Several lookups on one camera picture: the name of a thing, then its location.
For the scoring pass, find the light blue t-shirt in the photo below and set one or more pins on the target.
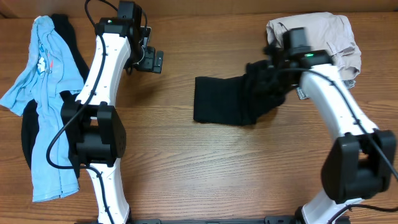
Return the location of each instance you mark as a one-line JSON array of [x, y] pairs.
[[50, 78]]

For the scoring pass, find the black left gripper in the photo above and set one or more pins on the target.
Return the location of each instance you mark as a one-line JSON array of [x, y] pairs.
[[157, 62]]

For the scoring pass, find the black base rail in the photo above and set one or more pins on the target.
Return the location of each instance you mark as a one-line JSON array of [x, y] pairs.
[[217, 221]]

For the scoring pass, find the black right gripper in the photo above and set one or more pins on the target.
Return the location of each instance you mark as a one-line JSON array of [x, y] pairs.
[[259, 78]]

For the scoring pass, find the folded light denim jeans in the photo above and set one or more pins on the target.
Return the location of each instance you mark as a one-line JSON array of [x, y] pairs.
[[302, 95]]

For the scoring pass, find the folded beige trousers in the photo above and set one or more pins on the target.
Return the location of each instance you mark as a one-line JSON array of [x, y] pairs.
[[324, 31]]

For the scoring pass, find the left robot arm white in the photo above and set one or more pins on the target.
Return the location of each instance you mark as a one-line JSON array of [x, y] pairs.
[[95, 133]]

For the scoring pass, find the black t-shirt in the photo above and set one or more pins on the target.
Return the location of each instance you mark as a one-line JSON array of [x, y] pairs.
[[237, 101]]

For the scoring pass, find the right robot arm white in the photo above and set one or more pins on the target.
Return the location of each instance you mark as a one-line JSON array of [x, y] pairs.
[[360, 162]]

